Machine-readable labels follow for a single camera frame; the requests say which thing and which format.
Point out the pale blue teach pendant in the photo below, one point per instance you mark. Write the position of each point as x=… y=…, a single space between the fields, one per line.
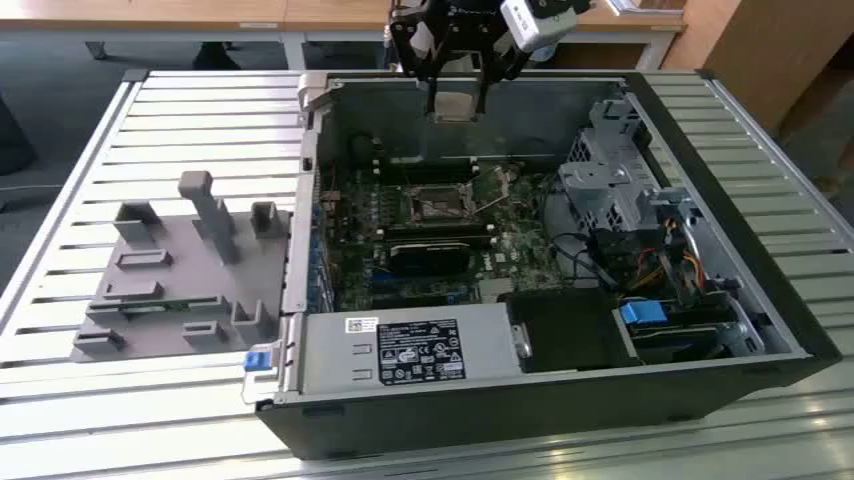
x=546 y=54

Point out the silver chipset heat sink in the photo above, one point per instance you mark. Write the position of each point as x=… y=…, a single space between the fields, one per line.
x=497 y=289

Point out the brown wooden cabinet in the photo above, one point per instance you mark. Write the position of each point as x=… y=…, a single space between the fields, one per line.
x=767 y=50

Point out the black plastic shroud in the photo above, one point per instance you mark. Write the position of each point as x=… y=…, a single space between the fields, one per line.
x=567 y=330

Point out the thin metal locking lever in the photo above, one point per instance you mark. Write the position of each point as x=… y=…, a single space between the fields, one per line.
x=493 y=201

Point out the green motherboard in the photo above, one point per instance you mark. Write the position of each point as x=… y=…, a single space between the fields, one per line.
x=527 y=250

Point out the silver drive cage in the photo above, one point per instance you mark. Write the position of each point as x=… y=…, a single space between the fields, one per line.
x=601 y=190

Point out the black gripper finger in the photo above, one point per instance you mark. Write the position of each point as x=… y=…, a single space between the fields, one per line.
x=417 y=45
x=507 y=65

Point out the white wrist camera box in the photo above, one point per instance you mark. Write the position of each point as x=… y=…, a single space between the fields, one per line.
x=534 y=25

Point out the stack of papers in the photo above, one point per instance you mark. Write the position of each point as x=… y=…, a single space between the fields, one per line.
x=634 y=6

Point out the black graphics card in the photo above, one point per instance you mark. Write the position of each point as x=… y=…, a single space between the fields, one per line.
x=427 y=257

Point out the wooden desk white frame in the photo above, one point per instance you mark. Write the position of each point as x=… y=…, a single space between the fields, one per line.
x=167 y=15

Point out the silver case corner bracket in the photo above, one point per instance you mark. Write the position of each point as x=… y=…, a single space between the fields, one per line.
x=314 y=95

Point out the square silver CPU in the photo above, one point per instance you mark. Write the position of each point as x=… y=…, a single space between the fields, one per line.
x=457 y=107

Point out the silver power supply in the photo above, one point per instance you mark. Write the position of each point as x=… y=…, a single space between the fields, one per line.
x=334 y=350

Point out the black case fan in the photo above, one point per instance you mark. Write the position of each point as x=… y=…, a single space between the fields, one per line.
x=366 y=150

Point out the black rolling chair base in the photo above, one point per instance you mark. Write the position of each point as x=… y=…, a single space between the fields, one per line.
x=216 y=56

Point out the blue case latch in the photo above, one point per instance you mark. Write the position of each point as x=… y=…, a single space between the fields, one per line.
x=259 y=361

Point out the CPU socket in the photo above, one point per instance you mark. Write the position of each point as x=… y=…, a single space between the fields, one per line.
x=441 y=205

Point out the grey parts rack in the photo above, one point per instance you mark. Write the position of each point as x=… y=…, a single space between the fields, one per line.
x=167 y=280

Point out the blue disk carrier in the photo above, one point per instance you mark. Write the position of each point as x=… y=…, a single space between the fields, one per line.
x=642 y=314

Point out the black RAM stick row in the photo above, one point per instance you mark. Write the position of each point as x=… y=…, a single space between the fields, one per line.
x=427 y=170

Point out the green RAM stick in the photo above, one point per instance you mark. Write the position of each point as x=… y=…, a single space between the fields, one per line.
x=174 y=306

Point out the black open PC case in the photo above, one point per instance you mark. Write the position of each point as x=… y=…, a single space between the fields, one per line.
x=467 y=420

